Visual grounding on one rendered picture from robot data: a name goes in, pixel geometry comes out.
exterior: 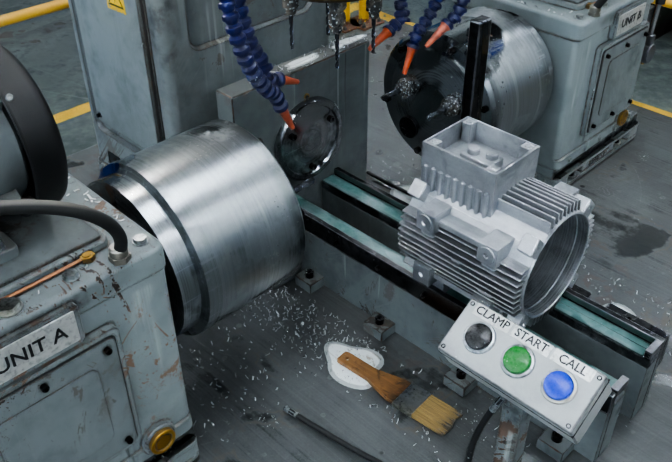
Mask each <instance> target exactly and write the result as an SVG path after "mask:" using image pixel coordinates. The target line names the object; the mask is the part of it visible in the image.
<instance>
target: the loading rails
mask: <svg viewBox="0 0 672 462"><path fill-rule="evenodd" d="M296 196H297V199H298V202H299V205H300V208H301V209H303V210H304V212H305V215H304V216H303V220H304V227H305V252H304V257H303V261H302V264H301V270H302V271H301V272H300V273H298V274H297V275H295V283H296V285H298V286H299V287H301V288H302V289H304V290H305V291H307V292H308V293H310V294H312V293H313V292H315V291H316V290H318V289H319V288H321V287H322V286H324V285H325V286H326V287H328V288H329V289H331V290H332V291H334V292H335V293H337V294H338V295H340V296H341V297H343V298H344V299H346V300H347V301H349V302H351V303H352V304H354V305H355V306H357V307H358V308H360V309H361V310H363V311H364V312H366V313H367V314H369V315H370V316H371V317H369V318H368V319H367V320H365V321H364V331H366V332H367V333H369V334H370V335H372V336H373V337H375V338H376V339H378V340H379V341H381V342H382V341H383V340H385V339H386V338H387V337H389V336H390V335H391V334H393V333H394V332H396V333H398V334H399V335H401V336H402V337H404V338H405V339H407V340H408V341H410V342H411V343H413V344H414V345H416V346H417V347H419V348H420V349H422V350H423V351H425V352H426V353H428V354H430V355H431V356H433V357H434V358H436V359H437V360H439V361H440V362H442V363H443V364H445V365H446V366H448V367H449V368H451V369H450V370H449V371H448V372H447V373H445V374H444V376H443V384H444V385H445V386H447V387H448V388H450V389H451V390H453V391H454V392H456V393H457V394H459V395H460V396H462V397H465V396H466V395H467V394H468V393H469V392H470V391H472V390H473V389H474V388H475V387H476V386H478V387H480V388H481V389H483V390H484V391H486V392H487V393H489V394H490V395H492V396H493V397H495V398H496V399H497V398H498V396H499V394H498V393H496V392H495V391H493V390H491V389H490V388H488V387H487V386H485V385H484V384H482V383H481V382H479V381H478V380H476V379H475V378H473V377H472V376H470V375H469V374H467V373H465V372H464V371H462V370H461V369H459V368H458V367H456V366H455V365H453V364H452V363H450V362H449V361H448V360H447V359H446V357H445V356H444V355H443V354H442V353H440V352H439V349H438V346H439V344H440V343H441V341H442V340H443V338H444V337H445V336H446V334H447V333H448V331H449V330H450V328H451V327H452V326H453V324H454V323H455V321H456V320H457V318H458V317H459V316H460V314H461V313H462V311H463V310H464V308H465V307H466V306H467V304H468V303H469V301H470V300H471V299H469V298H467V297H465V296H464V295H462V294H460V293H459V292H457V291H455V290H453V289H452V288H451V289H450V290H448V291H447V292H444V291H442V290H441V289H439V288H437V287H436V286H434V285H431V286H429V287H427V286H426V285H424V284H422V283H421V282H419V281H417V280H416V279H414V278H413V267H411V266H409V265H408V264H406V263H404V262H403V260H404V258H405V256H406V255H404V254H402V253H400V251H401V249H399V247H400V246H401V245H399V244H398V242H400V240H398V238H399V237H400V235H398V233H399V232H400V231H401V230H399V229H398V228H399V227H400V226H401V224H399V222H400V221H401V220H403V219H402V218H400V217H401V216H402V215H403V214H404V213H405V212H403V211H402V210H403V209H404V208H406V207H407V206H408V205H409V204H408V203H406V202H404V201H402V200H400V199H399V198H397V197H395V196H393V195H391V194H389V193H387V192H385V191H383V190H381V189H380V188H378V187H376V186H374V185H372V184H370V183H368V182H366V181H364V180H362V179H360V178H359V177H357V176H355V175H353V174H351V173H349V172H347V171H345V170H343V169H341V168H340V167H336V168H334V174H333V175H331V176H329V177H327V178H325V179H323V180H322V208H320V207H318V206H316V205H315V204H313V203H311V202H309V201H308V200H306V199H304V198H303V197H301V196H299V195H297V194H296ZM525 329H526V330H528V331H530V332H532V333H533V334H535V335H537V336H538V337H540V338H542V339H544V340H545V341H547V342H549V343H550V344H552V345H554V346H556V347H557V348H559V349H561V350H563V351H564V352H566V353H568V354H569V355H571V356H573V357H575V358H576V359H578V360H580V361H581V362H583V363H585V364H587V365H588V366H590V367H592V368H594V369H595V370H597V371H599V372H600V373H602V374H604V375H606V376H607V378H608V379H610V382H609V384H610V386H611V389H612V392H611V394H610V395H609V397H608V398H607V400H606V401H605V403H604V404H603V406H602V408H601V409H600V411H599V412H598V414H597V415H596V417H595V418H594V420H593V422H592V423H591V425H590V426H589V428H588V429H587V431H586V433H585V434H584V436H583V437H582V439H581V440H580V442H579V443H578V444H574V443H573V442H571V441H570V440H568V439H567V438H565V437H563V436H562V435H560V434H559V433H557V432H556V431H554V430H553V429H551V428H550V427H548V426H547V425H545V424H544V423H542V422H540V421H539V420H537V419H536V418H534V417H533V416H531V418H530V421H531V422H533V423H534V424H536V425H537V426H539V427H540V428H542V429H543V430H545V431H544V432H543V433H542V434H541V435H540V436H539V437H538V439H537V443H536V447H537V448H538V449H540V450H541V451H543V452H544V453H546V454H547V455H549V456H550V457H552V458H553V459H555V460H556V461H558V462H562V461H563V460H564V459H565V458H566V457H567V456H568V455H569V454H570V452H571V451H572V450H573V449H574V450H575V451H577V452H578V453H580V454H581V455H583V456H584V457H586V458H588V459H589V460H591V461H592V462H595V461H596V459H597V458H598V457H599V456H600V455H601V454H602V452H603V451H604V450H605V449H606V448H607V447H608V446H609V444H610V440H611V437H612V434H613V431H614V427H615V424H616V421H617V418H618V414H619V412H620V413H621V414H623V415H625V416H626V417H628V418H630V419H632V418H633V417H634V415H635V414H636V413H637V412H638V411H639V410H640V408H641V407H642V406H643V405H644V404H645V402H646V399H647V396H648V393H649V390H650V387H651V384H652V380H653V377H654V374H655V371H656V368H657V365H658V362H659V359H660V356H661V354H662V351H663V348H664V345H665V342H666V339H665V338H663V337H661V336H659V335H657V334H655V333H654V332H652V331H650V330H648V329H646V328H644V327H642V326H640V325H638V324H636V323H635V322H633V321H631V320H629V319H627V318H625V317H623V316H621V315H619V314H617V313H616V312H614V311H612V310H610V309H608V308H606V307H604V306H602V305H600V304H598V303H596V302H595V301H593V300H591V299H589V298H587V297H585V296H583V295H581V294H579V293H577V292H576V291H574V290H572V289H570V288H568V287H567V288H566V290H565V291H564V293H563V294H562V296H561V299H560V301H559V302H558V301H557V305H556V306H554V307H553V310H552V311H551V310H550V312H549V314H548V315H547V314H546V316H545V318H543V317H542V320H541V321H540V320H539V322H538V323H535V325H532V326H531V327H529V326H528V325H526V327H525Z"/></svg>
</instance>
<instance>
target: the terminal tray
mask: <svg viewBox="0 0 672 462"><path fill-rule="evenodd" d="M467 120H472V123H467V122H466V121H467ZM433 139H436V140H438V142H437V143H434V142H432V140H433ZM526 144H529V145H531V147H530V148H527V147H525V145H526ZM539 151H540V146H539V145H536V144H534V143H531V142H529V141H527V140H524V139H522V138H519V137H517V136H515V135H512V134H510V133H507V132H505V131H503V130H500V129H498V128H495V127H493V126H491V125H488V124H486V123H483V122H481V121H479V120H476V119H474V118H471V117H469V116H467V117H465V118H463V119H461V120H460V121H458V122H456V123H454V124H452V125H451V126H449V127H447V128H445V129H444V130H442V131H440V132H438V133H436V134H435V135H433V136H431V137H429V138H428V139H426V140H424V141H423V142H422V157H421V180H422V181H424V182H426V183H428V184H429V185H430V192H433V191H434V190H435V191H437V193H436V194H437V196H440V195H441V194H443V195H444V199H448V198H451V202H452V203H455V202H456V201H457V202H459V204H458V205H459V207H462V206H463V205H465V206H466V210H467V211H469V210H471V209H473V210H474V214H475V215H476V214H478V213H481V217H482V218H483V219H484V218H486V217H489V218H491V216H492V215H493V213H494V212H495V211H496V209H497V203H498V198H500V199H502V194H503V193H504V194H506V192H507V189H508V190H510V189H511V186H515V183H519V180H520V181H522V180H523V179H526V178H527V177H528V178H529V177H532V178H534V176H535V172H536V169H537V163H538V157H539ZM491 166H496V167H497V169H496V170H494V169H491Z"/></svg>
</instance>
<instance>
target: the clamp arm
mask: <svg viewBox="0 0 672 462"><path fill-rule="evenodd" d="M491 23H492V18H490V17H487V16H484V15H480V16H478V17H476V18H474V19H471V20H470V25H469V28H467V35H466V36H468V45H467V55H466V65H465V75H464V85H463V95H462V105H461V115H460V120H461V119H463V118H465V117H467V116H469V117H471V118H474V119H476V120H479V121H480V118H481V109H482V101H483V92H484V83H485V75H486V66H487V58H488V49H489V41H490V32H491Z"/></svg>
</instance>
